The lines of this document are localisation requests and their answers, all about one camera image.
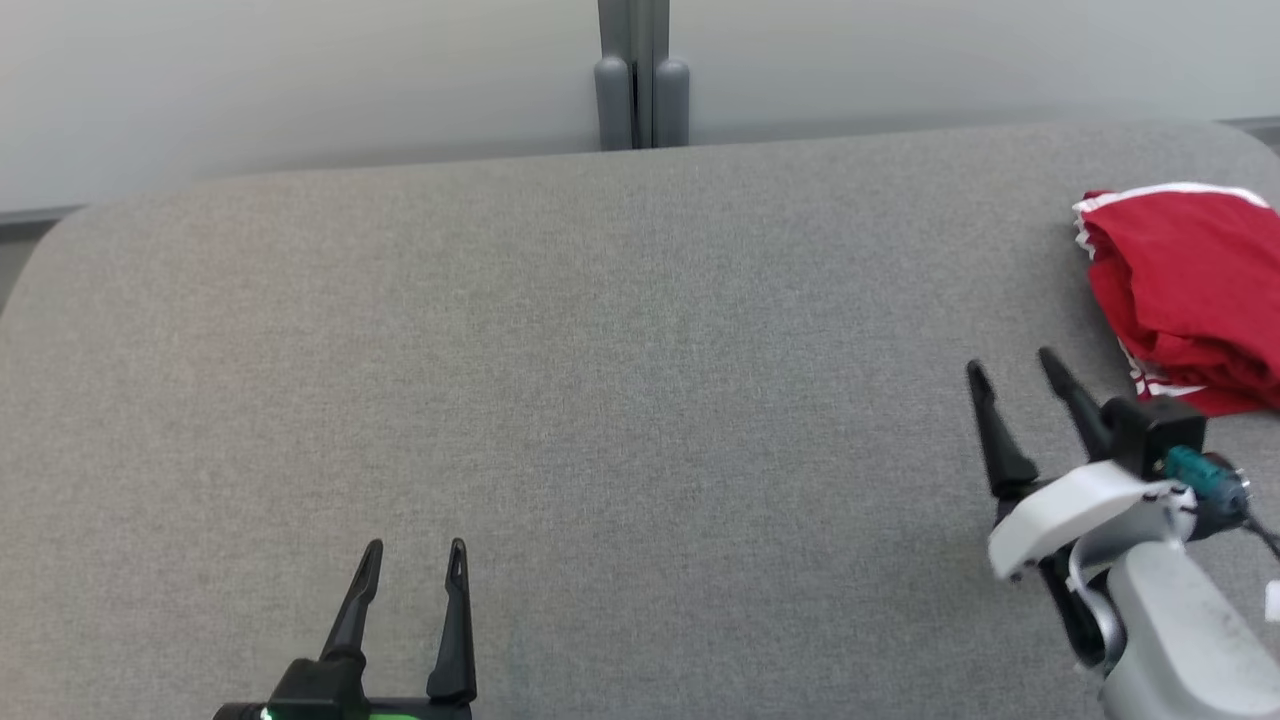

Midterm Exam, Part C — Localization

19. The grey fabric sofa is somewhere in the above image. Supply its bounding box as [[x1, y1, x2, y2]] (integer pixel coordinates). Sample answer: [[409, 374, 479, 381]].
[[0, 120, 1280, 720]]

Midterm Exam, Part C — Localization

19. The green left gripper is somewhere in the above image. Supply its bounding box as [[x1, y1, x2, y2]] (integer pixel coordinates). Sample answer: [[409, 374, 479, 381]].
[[212, 540, 477, 720]]

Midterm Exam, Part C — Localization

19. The red white-sleeved t-shirt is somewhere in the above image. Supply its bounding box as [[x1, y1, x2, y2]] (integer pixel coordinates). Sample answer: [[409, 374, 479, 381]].
[[1072, 182, 1280, 417]]

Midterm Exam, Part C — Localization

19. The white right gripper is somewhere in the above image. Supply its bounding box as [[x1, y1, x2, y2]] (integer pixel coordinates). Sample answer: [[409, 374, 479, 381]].
[[968, 348, 1196, 671]]

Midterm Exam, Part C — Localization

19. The white partition panel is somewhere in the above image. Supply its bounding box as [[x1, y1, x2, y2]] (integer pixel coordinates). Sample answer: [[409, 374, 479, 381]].
[[0, 0, 602, 239], [685, 0, 1280, 153]]

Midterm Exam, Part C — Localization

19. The grey partition frame post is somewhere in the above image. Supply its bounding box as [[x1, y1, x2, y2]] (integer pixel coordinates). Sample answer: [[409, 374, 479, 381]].
[[640, 0, 692, 150], [594, 0, 638, 153]]

